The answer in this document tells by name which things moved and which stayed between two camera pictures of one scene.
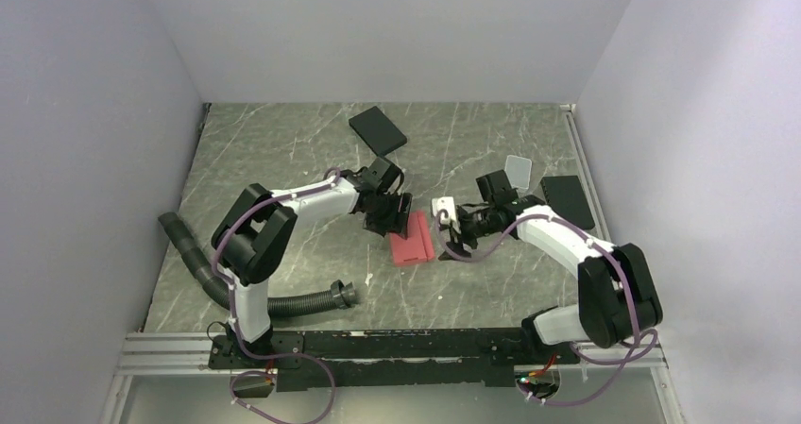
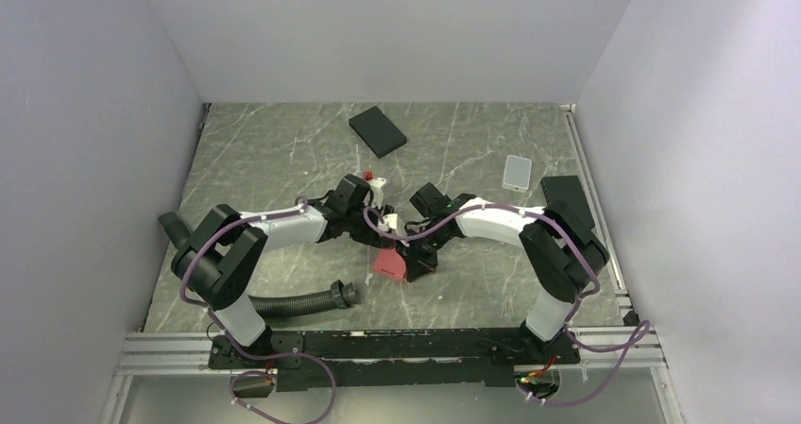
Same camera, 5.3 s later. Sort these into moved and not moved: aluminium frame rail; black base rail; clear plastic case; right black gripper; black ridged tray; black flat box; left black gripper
Moved: right black gripper; left black gripper
Not moved: black ridged tray; clear plastic case; black flat box; black base rail; aluminium frame rail
